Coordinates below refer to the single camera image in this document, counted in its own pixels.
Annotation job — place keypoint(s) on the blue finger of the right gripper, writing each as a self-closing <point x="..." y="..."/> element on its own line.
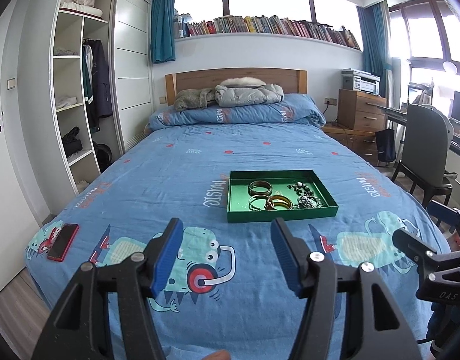
<point x="417" y="251"/>

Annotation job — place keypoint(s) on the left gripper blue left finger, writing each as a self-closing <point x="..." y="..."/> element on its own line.
<point x="163" y="252"/>

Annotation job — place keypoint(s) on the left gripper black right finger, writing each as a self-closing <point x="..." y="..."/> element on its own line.
<point x="287" y="252"/>

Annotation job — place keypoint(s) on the thin silver bangle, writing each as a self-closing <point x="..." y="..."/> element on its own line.
<point x="258" y="202"/>

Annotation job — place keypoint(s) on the green jewelry tray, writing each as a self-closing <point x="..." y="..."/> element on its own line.
<point x="311" y="199"/>

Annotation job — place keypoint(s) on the left blue white gloved hand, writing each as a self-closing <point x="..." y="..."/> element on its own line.
<point x="218" y="355"/>

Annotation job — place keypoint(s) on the amber orange bangle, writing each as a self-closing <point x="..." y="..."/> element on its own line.
<point x="278" y="200"/>

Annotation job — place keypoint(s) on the blue cartoon bed sheet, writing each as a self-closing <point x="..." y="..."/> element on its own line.
<point x="228" y="291"/>

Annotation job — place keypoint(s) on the dark brown bangle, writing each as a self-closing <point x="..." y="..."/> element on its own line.
<point x="260" y="187"/>

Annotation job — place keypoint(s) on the red smartphone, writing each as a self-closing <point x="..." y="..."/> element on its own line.
<point x="62" y="242"/>

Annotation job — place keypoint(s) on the dark tote bag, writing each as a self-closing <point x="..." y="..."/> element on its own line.
<point x="385" y="144"/>

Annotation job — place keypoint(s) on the dark grey chair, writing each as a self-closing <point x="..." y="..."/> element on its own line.
<point x="426" y="144"/>

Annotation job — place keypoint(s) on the olive green jacket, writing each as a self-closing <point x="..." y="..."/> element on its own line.
<point x="189" y="99"/>

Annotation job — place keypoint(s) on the blue folded duvet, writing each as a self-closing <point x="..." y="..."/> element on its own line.
<point x="294" y="109"/>

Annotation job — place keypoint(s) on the wooden drawer chest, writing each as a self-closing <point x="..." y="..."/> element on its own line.
<point x="359" y="118"/>

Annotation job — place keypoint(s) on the grey puffer jacket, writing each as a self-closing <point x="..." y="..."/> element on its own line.
<point x="247" y="91"/>

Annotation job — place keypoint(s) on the white open wardrobe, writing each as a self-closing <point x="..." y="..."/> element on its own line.
<point x="101" y="82"/>

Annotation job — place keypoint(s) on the white door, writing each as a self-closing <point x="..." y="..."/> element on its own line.
<point x="22" y="206"/>

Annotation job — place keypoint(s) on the white printer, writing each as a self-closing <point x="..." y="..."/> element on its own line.
<point x="353" y="79"/>

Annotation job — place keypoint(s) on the row of books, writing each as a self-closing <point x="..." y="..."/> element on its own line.
<point x="267" y="25"/>

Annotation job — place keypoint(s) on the left teal curtain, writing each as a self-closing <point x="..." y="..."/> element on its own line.
<point x="162" y="38"/>

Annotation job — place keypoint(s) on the teal curtain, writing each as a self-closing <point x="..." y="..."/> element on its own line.
<point x="162" y="38"/>
<point x="375" y="27"/>

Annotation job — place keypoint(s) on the right teal curtain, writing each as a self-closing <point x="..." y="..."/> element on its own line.
<point x="375" y="27"/>

